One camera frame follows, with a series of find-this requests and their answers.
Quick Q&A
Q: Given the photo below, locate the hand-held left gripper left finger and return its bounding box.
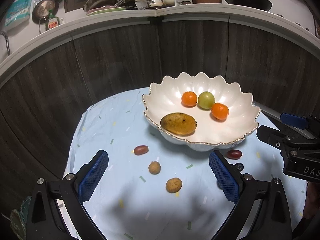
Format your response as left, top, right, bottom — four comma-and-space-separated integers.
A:
26, 150, 109, 240

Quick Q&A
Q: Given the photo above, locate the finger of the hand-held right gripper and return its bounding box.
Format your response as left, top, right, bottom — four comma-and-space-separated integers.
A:
256, 125, 298, 153
280, 113, 320, 140

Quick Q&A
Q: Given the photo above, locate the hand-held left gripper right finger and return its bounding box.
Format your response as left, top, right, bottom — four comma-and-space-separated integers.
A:
209, 150, 292, 240

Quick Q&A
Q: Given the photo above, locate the red grape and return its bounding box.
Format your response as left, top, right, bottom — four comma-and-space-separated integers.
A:
226, 149, 242, 159

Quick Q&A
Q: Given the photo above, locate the white scalloped bowl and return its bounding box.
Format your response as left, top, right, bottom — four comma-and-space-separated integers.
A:
142, 72, 261, 152

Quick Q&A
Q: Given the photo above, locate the brown longan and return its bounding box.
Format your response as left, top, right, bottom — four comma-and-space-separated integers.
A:
166, 177, 182, 193
148, 161, 161, 174

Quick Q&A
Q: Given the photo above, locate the red date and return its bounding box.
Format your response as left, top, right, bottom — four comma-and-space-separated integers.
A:
133, 145, 149, 155

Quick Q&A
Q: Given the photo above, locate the orange tangerine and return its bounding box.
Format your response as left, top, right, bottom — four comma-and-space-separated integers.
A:
211, 103, 229, 120
181, 91, 198, 107

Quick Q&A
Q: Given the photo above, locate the yellow-brown mango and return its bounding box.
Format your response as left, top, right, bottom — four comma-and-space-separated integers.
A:
160, 112, 197, 136

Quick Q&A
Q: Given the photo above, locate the green apple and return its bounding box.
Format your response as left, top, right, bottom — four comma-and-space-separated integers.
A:
198, 91, 215, 109

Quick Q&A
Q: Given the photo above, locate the person's right hand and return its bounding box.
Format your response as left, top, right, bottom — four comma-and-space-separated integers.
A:
304, 181, 320, 220

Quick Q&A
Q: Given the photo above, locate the grey metal bar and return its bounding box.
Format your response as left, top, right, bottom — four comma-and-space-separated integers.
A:
253, 101, 313, 139

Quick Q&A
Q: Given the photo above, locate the light blue patterned tablecloth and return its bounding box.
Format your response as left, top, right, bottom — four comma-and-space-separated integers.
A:
62, 87, 308, 240

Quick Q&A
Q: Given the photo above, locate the dark wood kitchen cabinet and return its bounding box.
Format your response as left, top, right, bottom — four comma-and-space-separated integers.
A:
0, 4, 320, 205

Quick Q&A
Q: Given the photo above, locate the green dish soap bottle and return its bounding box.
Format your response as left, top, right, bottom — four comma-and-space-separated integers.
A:
45, 9, 60, 31

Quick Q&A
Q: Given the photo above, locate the chrome kitchen faucet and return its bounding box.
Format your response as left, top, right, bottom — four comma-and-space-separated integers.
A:
0, 31, 10, 55

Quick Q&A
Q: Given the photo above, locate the green dish tub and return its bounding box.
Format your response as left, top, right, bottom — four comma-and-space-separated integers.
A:
86, 6, 125, 16

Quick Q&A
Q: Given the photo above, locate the hanging metal frying pan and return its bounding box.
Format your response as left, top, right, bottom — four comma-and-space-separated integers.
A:
31, 0, 59, 25

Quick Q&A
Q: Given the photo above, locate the hanging printed plastic bag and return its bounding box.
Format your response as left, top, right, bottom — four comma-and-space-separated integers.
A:
5, 0, 33, 28

